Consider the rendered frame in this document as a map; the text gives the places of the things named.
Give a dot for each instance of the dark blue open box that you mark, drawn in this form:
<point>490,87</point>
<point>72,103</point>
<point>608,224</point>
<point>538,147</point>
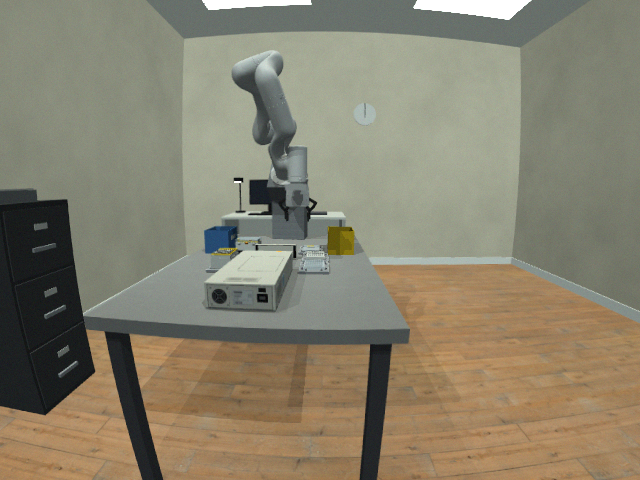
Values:
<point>215,240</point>

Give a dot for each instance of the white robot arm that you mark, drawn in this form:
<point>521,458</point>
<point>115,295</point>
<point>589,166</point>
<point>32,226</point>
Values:
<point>279,130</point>

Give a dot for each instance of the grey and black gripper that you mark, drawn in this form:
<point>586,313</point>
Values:
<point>297,198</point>

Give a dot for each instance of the yellow open box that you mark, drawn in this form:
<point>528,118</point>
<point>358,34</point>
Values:
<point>340,241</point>

